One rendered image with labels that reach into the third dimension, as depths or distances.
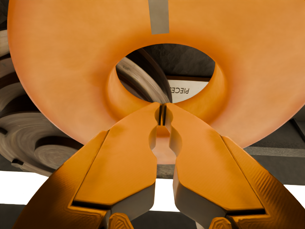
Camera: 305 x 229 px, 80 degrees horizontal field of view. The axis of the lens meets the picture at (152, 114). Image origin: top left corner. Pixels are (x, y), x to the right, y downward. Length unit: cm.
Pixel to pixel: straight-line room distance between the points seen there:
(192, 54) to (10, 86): 39
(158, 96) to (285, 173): 920
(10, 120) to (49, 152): 9
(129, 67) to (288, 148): 621
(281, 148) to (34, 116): 622
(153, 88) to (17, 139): 29
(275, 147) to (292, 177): 347
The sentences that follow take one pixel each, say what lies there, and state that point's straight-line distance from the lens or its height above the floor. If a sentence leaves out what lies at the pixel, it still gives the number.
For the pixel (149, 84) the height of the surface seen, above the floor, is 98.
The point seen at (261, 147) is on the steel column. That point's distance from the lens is 604.
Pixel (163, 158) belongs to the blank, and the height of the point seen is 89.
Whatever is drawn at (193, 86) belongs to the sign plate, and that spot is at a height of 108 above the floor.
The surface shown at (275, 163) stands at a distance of 950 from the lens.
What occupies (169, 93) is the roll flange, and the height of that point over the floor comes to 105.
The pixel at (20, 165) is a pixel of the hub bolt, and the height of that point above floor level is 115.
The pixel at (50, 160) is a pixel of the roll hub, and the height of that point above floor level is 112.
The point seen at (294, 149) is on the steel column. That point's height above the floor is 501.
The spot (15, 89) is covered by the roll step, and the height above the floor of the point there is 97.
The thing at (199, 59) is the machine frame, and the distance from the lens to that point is 51.
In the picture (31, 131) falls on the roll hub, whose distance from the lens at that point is 41.
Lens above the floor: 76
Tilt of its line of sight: 48 degrees up
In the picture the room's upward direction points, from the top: 176 degrees counter-clockwise
